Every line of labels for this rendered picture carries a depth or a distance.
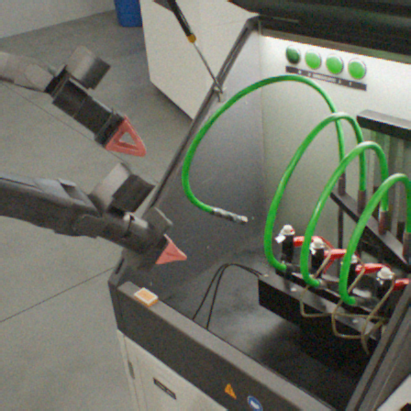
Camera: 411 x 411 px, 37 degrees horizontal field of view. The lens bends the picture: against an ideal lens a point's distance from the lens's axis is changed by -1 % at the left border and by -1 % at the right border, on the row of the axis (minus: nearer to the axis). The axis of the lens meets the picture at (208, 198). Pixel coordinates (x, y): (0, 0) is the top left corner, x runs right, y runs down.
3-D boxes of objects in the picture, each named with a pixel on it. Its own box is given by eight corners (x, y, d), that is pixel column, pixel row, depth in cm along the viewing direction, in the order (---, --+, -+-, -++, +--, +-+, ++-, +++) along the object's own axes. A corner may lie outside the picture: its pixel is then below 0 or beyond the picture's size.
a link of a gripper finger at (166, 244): (200, 255, 109) (161, 237, 103) (178, 288, 110) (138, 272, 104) (183, 237, 114) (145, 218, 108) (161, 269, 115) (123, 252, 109)
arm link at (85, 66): (38, 83, 125) (20, 74, 117) (71, 37, 124) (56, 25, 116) (83, 116, 124) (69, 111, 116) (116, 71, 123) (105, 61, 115)
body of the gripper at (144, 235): (176, 226, 104) (143, 209, 99) (142, 275, 105) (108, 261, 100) (160, 208, 109) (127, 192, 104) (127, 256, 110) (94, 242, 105)
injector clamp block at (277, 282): (260, 327, 148) (257, 277, 140) (286, 305, 153) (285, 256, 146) (383, 400, 126) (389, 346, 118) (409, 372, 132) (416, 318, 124)
